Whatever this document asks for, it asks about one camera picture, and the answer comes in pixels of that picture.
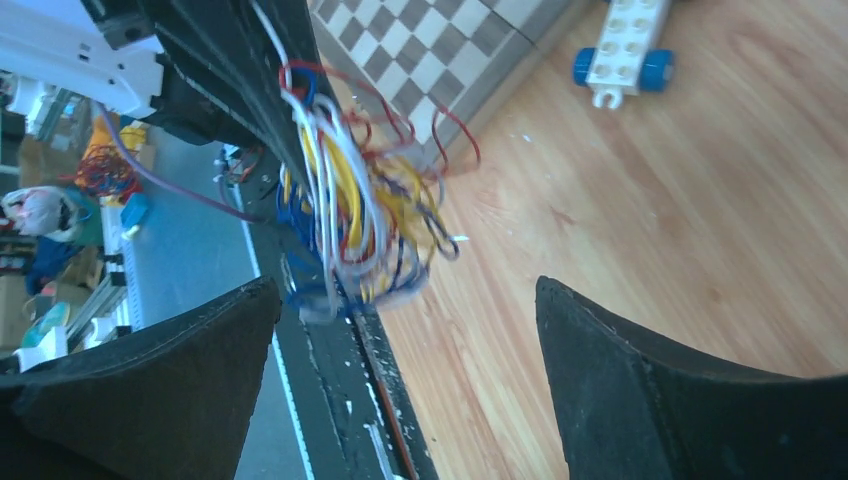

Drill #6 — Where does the wooden chessboard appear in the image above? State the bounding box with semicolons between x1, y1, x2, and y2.
309;0;590;166

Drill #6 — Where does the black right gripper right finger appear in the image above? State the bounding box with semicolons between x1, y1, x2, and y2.
536;276;847;479

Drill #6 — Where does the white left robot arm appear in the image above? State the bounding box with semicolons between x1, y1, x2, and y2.
1;0;332;181

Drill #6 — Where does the white blue toy car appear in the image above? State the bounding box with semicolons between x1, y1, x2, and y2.
572;0;675;110

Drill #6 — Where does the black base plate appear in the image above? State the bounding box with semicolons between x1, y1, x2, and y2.
229;147;438;479

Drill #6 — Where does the multicolour wire bundle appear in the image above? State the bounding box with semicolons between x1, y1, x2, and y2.
250;0;482;325

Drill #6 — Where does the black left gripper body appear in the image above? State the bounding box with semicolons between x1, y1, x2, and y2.
82;1;319;181

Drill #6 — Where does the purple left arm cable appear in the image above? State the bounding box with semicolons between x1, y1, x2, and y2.
92;99;266;225

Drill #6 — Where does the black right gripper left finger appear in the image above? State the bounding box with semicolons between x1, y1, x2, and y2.
1;277;281;479

